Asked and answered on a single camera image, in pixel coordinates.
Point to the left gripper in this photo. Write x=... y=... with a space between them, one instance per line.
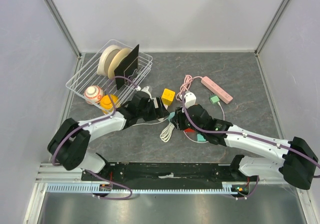
x=157 y=113

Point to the teal plug adapter right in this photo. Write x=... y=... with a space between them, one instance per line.
x=201 y=139

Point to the yellow cube plug adapter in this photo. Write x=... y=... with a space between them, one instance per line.
x=168 y=96

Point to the teal plug adapter front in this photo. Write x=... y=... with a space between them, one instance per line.
x=172 y=117

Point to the pink power strip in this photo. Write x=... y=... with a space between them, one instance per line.
x=216 y=89

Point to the black square board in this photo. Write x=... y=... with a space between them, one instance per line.
x=129 y=64

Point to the white orange striped ball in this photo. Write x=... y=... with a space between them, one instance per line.
x=93 y=94

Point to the beige round plate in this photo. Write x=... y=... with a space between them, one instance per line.
x=120 y=56

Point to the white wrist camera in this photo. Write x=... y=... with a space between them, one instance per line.
x=146 y=89
x=189 y=99

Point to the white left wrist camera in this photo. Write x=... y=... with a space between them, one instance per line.
x=146 y=89

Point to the white wire dish rack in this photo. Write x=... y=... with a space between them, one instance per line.
x=120 y=86

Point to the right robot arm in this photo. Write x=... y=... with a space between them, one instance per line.
x=290 y=160

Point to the red cube plug adapter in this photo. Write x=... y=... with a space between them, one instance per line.
x=188 y=130

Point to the teal plug adapter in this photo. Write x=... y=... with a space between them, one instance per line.
x=201 y=139
x=172 y=117

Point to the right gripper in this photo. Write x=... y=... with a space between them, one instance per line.
x=179 y=115

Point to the slotted cable duct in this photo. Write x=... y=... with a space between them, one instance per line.
x=98 y=189

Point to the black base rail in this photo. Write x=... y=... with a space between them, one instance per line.
x=171 y=175

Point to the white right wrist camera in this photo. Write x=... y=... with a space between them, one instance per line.
x=189 y=99

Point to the green plug adapter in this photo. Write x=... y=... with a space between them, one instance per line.
x=214 y=99

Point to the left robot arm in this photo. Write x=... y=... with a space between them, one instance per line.
x=69 y=145

